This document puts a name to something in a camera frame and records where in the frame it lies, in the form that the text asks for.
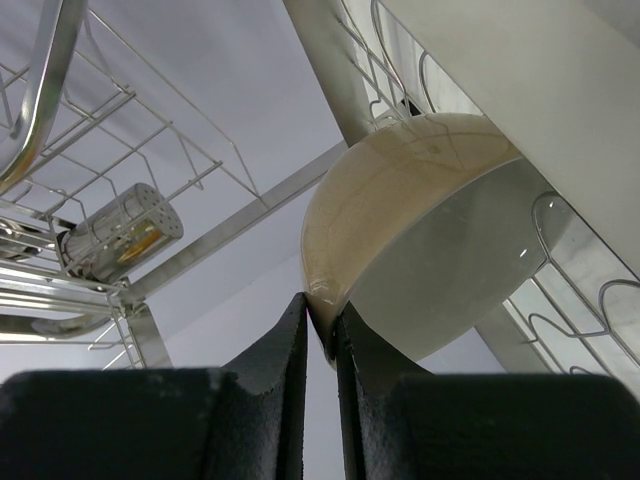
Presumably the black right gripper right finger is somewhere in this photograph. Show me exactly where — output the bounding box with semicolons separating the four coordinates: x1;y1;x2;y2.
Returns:
335;306;639;479

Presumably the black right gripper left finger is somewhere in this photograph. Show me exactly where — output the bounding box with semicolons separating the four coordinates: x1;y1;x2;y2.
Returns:
1;294;307;479

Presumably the small white bowl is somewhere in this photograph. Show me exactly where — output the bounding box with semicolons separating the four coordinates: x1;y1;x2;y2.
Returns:
301;113;550;362

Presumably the stainless steel dish rack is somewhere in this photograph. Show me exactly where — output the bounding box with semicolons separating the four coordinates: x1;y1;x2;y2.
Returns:
1;1;639;388

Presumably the perforated steel utensil holder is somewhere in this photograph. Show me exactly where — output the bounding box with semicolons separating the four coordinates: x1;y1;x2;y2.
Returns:
58;183;184;284

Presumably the large white bowl right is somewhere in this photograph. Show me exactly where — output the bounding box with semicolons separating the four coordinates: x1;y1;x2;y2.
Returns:
385;1;639;270

